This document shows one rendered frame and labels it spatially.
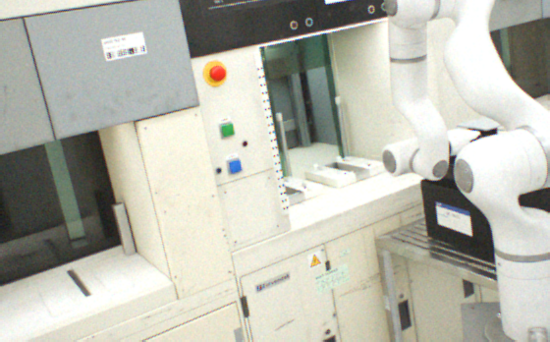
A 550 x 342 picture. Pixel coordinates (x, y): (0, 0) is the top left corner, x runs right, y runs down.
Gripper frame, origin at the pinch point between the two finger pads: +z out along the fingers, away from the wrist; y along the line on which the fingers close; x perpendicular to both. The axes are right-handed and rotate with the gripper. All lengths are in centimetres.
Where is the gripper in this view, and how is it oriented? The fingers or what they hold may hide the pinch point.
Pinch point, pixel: (484, 132)
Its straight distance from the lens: 178.3
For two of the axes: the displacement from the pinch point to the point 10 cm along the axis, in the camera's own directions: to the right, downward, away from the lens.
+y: 4.1, 1.4, -9.0
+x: -1.8, -9.6, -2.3
